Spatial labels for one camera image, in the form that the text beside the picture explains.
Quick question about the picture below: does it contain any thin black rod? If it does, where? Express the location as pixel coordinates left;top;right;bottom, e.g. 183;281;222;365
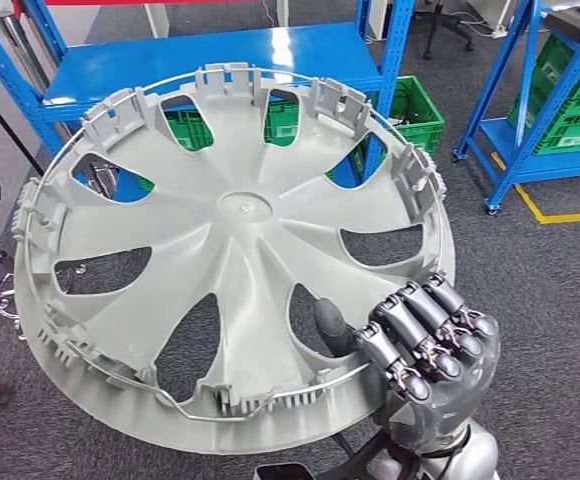
0;74;46;177

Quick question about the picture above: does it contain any blue metal shelf rack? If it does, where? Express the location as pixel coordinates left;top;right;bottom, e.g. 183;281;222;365
0;0;416;203
452;0;580;215

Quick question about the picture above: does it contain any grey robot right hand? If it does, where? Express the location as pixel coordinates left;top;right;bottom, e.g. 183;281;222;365
313;271;502;458

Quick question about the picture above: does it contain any black office chair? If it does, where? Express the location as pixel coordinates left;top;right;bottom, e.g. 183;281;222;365
412;0;476;61

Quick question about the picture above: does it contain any white desk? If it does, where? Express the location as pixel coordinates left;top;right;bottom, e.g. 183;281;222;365
144;0;291;39

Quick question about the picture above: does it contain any white cabinet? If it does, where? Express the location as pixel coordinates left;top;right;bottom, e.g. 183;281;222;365
367;0;388;41

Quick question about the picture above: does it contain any chrome barrier post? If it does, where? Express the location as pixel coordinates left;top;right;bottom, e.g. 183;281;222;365
0;7;73;144

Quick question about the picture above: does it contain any grey plastic wheel cover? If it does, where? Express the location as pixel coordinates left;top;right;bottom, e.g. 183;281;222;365
11;61;457;457

